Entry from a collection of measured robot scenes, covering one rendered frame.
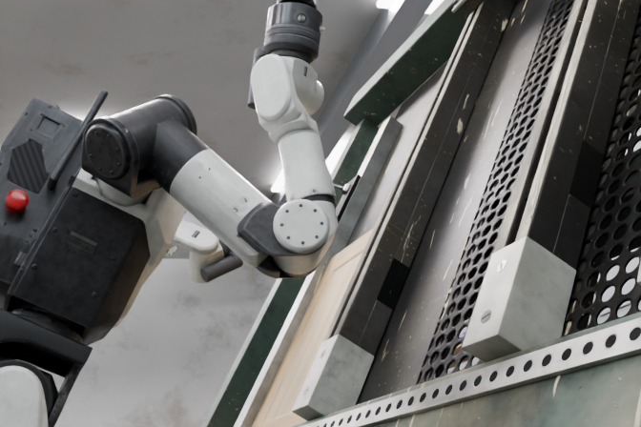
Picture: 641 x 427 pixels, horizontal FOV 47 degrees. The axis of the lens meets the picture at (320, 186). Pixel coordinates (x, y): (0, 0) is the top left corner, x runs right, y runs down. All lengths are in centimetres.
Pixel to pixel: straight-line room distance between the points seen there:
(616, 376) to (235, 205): 59
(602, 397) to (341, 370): 61
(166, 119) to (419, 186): 49
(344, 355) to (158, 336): 730
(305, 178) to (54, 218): 38
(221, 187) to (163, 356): 738
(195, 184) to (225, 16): 447
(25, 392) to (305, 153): 51
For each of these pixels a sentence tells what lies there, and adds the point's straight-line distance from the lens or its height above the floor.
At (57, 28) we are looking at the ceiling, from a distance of 572.
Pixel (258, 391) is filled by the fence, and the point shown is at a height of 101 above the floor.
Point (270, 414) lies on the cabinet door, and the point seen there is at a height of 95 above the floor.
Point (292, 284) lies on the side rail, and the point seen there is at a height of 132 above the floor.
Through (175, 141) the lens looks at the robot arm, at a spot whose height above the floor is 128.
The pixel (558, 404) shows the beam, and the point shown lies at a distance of 67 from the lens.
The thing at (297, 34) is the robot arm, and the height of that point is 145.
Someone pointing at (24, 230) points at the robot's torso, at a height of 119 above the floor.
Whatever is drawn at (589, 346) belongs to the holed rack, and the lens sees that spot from 67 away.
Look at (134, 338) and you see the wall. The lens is 842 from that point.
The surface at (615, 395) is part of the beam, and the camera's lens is 62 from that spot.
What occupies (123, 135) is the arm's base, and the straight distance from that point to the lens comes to 106.
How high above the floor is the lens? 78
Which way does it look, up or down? 23 degrees up
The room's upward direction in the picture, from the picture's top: 5 degrees counter-clockwise
